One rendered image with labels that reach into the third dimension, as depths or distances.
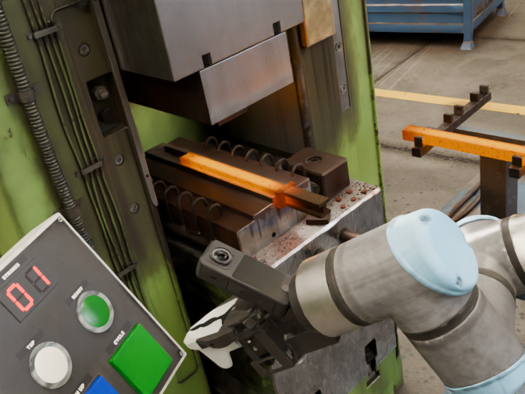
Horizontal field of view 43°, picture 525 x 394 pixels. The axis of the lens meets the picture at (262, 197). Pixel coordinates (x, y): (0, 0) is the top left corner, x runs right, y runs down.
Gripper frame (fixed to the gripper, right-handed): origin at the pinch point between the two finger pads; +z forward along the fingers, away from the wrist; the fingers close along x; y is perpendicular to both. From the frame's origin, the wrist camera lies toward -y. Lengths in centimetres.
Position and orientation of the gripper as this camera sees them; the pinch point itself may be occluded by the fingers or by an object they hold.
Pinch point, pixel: (188, 334)
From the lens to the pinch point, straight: 87.6
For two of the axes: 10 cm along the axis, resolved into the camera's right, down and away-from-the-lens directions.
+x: 3.5, -5.2, 7.8
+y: 6.1, 7.6, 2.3
